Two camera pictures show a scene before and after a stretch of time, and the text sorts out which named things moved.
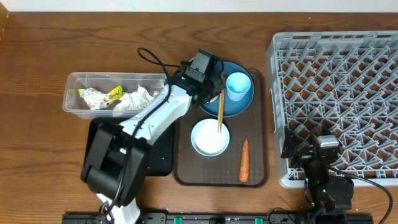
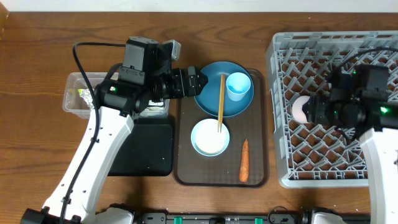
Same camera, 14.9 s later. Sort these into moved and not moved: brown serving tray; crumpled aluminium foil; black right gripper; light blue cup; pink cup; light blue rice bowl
Moved: pink cup; black right gripper
Not moved: light blue cup; crumpled aluminium foil; light blue rice bowl; brown serving tray
